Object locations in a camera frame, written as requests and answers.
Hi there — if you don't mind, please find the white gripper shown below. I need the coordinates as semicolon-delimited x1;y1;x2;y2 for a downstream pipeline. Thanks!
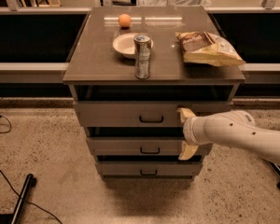
177;107;201;161

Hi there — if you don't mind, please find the grey top drawer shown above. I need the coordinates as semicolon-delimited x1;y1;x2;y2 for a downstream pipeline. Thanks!
73;101;231;128

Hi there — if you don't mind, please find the grey drawer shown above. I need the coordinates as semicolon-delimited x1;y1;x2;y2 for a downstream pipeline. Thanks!
73;101;231;128
86;136;214;157
96;161;202;176

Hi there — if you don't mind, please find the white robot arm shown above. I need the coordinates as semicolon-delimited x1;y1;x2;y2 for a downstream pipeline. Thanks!
177;107;280;165

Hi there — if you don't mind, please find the grey drawer cabinet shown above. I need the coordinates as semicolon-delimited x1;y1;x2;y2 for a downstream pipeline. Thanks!
63;7;245;178

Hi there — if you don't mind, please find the grey bottom drawer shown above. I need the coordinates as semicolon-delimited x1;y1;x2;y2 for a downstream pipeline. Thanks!
96;161;202;176

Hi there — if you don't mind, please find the grey middle drawer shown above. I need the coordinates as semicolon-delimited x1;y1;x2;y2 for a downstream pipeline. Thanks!
86;136;214;157

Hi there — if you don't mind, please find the brown chip bag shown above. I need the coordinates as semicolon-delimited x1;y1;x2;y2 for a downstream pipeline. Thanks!
175;32;245;67

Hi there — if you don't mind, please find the silver drink can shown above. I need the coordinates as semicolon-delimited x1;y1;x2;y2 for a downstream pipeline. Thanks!
133;34;152;79

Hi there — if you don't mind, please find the white bowl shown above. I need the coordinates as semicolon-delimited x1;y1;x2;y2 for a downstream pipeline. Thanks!
113;33;153;59

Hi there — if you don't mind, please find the orange ball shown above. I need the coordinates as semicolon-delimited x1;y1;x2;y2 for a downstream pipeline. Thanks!
118;14;132;28

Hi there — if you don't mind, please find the black stand leg left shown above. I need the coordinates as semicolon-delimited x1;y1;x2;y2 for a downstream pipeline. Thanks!
0;174;36;224

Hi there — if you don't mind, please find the black floor cable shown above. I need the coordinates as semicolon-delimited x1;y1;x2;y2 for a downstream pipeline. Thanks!
0;161;63;224

